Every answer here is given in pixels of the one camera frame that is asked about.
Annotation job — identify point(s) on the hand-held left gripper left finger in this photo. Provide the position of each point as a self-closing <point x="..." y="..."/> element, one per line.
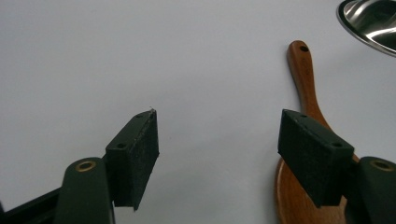
<point x="130" y="161"/>

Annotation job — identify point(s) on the stainless steel bowl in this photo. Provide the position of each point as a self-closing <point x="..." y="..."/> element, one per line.
<point x="370" y="23"/>

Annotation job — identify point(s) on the wooden spoon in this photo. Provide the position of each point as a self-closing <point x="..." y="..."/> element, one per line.
<point x="303" y="77"/>

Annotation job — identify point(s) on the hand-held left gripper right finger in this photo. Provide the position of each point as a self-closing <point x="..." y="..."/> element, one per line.
<point x="314" y="155"/>

